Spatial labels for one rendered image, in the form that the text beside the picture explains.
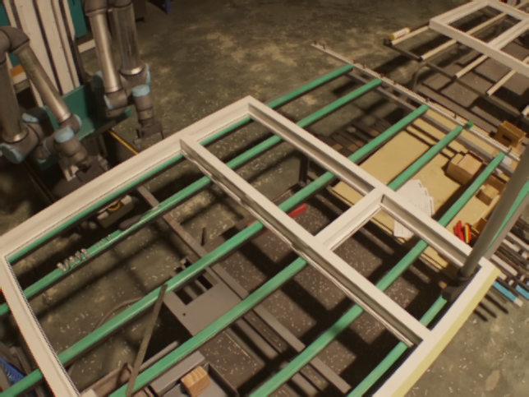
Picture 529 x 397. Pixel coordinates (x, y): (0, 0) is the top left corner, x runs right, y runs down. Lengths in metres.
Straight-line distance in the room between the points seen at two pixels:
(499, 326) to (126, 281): 2.30
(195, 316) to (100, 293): 1.27
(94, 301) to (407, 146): 2.06
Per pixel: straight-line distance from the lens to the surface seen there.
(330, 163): 1.97
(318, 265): 1.63
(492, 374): 2.66
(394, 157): 2.47
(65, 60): 2.65
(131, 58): 2.50
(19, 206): 3.50
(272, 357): 1.79
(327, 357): 1.77
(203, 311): 1.56
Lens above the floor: 2.22
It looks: 47 degrees down
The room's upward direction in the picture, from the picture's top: straight up
